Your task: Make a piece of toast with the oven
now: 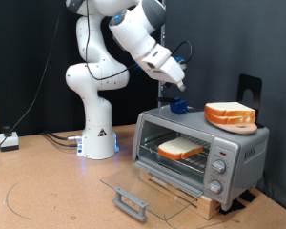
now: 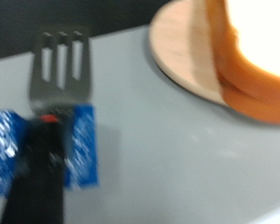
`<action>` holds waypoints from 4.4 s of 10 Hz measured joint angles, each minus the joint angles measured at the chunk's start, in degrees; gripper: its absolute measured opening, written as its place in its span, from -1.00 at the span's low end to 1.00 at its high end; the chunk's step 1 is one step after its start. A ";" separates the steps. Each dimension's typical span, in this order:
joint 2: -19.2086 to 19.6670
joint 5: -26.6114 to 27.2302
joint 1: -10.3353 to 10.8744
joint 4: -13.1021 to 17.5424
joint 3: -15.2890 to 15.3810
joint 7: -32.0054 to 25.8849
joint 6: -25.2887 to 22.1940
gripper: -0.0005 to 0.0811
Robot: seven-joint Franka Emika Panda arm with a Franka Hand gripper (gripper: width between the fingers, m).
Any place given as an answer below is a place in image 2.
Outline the silver toaster oven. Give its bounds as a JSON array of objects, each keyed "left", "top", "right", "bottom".
[{"left": 0, "top": 24, "right": 280, "bottom": 224}]

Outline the round wooden board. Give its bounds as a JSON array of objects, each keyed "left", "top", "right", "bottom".
[{"left": 147, "top": 0, "right": 231, "bottom": 107}]

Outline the white bread slice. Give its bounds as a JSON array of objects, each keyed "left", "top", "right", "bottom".
[
  {"left": 206, "top": 0, "right": 280, "bottom": 105},
  {"left": 219, "top": 78, "right": 280, "bottom": 126}
]

